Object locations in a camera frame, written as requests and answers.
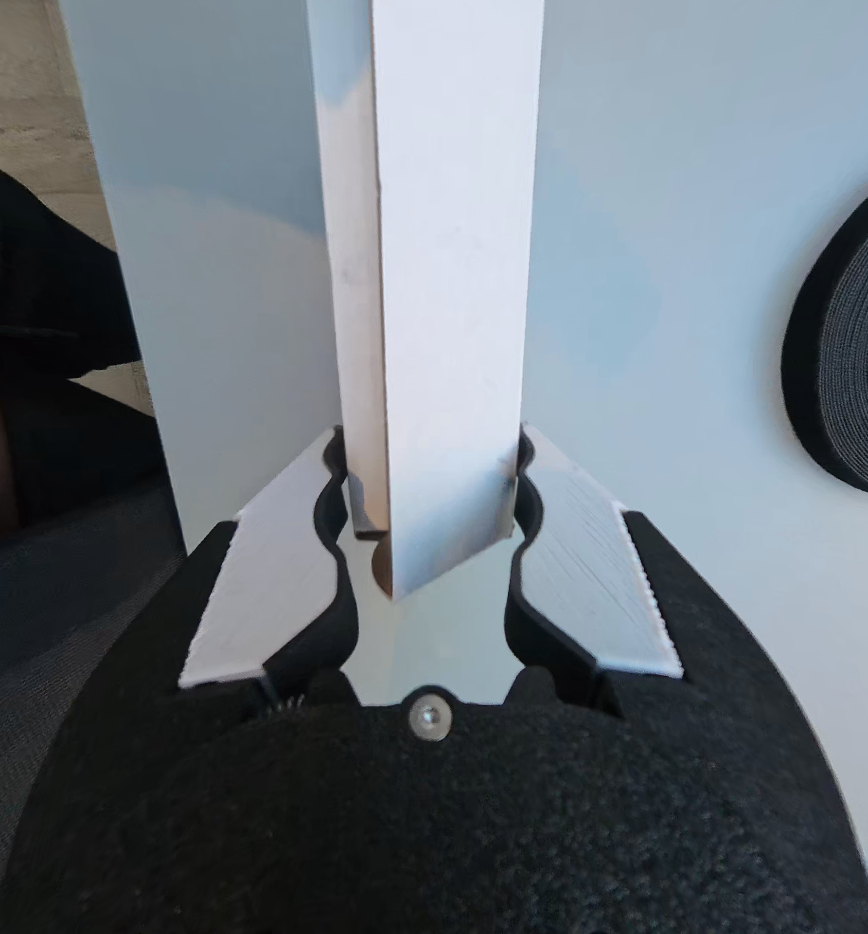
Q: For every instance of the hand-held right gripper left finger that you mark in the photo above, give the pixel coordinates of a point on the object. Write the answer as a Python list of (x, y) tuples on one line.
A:
[(266, 584)]

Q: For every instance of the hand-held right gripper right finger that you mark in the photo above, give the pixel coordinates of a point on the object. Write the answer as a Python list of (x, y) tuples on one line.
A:
[(594, 584)]

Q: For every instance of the small white cardboard box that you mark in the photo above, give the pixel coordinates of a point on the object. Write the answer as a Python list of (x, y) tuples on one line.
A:
[(455, 255)]

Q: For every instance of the grey desk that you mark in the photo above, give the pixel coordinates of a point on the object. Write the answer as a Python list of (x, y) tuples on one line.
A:
[(660, 292)]

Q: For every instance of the black hook-and-loop tape roll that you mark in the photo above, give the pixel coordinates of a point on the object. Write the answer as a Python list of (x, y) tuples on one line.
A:
[(857, 350)]

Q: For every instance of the person's dark trousered leg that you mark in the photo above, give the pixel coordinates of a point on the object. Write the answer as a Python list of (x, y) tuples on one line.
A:
[(40, 292)]

